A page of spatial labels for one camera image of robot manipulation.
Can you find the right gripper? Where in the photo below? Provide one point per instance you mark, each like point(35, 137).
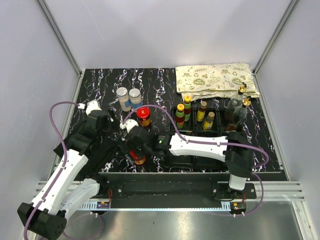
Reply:
point(129, 145)

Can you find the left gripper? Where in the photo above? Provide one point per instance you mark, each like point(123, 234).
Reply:
point(113, 125)

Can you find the red-lid chili sauce jar front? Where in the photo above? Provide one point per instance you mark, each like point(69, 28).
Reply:
point(137, 160)

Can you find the red-lid chili sauce jar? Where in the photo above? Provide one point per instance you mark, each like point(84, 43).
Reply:
point(143, 115)
point(137, 160)

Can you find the yellow-cap green-label bottle front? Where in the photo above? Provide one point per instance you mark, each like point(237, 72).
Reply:
point(180, 116)

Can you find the yellow-cap green-label bottle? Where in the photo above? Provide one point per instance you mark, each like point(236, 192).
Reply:
point(180, 116)
point(187, 107)

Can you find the yellow-label beige-cap bottle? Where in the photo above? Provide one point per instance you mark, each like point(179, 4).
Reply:
point(208, 124)
point(201, 111)

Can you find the glass oil bottle gold spout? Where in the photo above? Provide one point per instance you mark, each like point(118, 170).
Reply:
point(235, 101)

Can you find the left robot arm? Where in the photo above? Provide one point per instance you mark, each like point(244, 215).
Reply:
point(47, 214)

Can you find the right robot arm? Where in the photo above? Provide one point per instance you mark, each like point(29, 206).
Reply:
point(231, 150)

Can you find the black cloth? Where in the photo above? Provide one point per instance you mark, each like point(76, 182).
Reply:
point(100, 146)

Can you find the left white-lid granule jar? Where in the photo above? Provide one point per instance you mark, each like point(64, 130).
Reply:
point(124, 99)

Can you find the white-lid granule jar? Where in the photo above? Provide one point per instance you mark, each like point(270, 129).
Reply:
point(124, 99)
point(135, 98)

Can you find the right white-lid granule jar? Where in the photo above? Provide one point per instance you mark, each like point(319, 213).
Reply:
point(135, 98)

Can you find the black organizer tray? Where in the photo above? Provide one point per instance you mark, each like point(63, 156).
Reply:
point(194, 128)

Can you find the patterned cream folded cloth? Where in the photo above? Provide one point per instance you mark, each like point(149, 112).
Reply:
point(214, 80)

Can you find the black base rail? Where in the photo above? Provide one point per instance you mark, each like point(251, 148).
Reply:
point(175, 191)

